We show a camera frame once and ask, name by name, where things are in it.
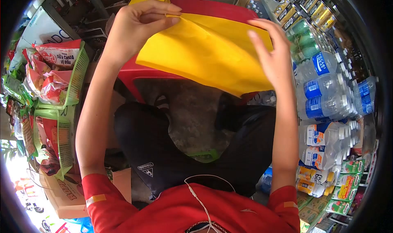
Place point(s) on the person's left hand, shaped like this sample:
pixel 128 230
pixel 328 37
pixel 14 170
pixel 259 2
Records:
pixel 129 33

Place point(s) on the person's right hand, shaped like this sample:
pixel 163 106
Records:
pixel 276 61

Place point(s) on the person's left fingers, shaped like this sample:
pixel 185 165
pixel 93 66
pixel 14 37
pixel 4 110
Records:
pixel 153 18

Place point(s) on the person's right thumb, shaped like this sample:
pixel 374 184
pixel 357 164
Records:
pixel 258 47

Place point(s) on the person's left index finger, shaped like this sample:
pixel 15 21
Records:
pixel 156 6

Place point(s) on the person's right index finger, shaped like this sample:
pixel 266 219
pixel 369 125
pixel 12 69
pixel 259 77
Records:
pixel 265 24

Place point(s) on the person's left thumb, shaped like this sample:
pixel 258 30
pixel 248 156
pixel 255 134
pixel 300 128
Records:
pixel 164 25

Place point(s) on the red plastic stool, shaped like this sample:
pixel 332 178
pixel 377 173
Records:
pixel 208 7

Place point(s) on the full shop shelf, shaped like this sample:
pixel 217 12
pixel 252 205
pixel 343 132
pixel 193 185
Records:
pixel 325 88

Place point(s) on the grey metal rack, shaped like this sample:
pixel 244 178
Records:
pixel 64 8

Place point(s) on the green basket with snack packets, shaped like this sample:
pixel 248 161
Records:
pixel 61 73

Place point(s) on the white printed carton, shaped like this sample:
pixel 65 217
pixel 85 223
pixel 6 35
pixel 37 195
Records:
pixel 43 27

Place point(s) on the person's legs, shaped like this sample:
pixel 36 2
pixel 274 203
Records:
pixel 144 141

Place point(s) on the small green plastic basket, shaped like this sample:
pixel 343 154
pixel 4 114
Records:
pixel 204 155

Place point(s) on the green basket with red bags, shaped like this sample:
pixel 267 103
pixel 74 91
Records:
pixel 63 137

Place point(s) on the hanging snack packets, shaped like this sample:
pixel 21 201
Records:
pixel 18 110

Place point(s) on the person's body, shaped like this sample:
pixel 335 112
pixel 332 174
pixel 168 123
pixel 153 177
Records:
pixel 172 211

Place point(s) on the brown cardboard box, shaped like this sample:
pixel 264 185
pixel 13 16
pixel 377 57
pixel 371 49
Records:
pixel 67 199

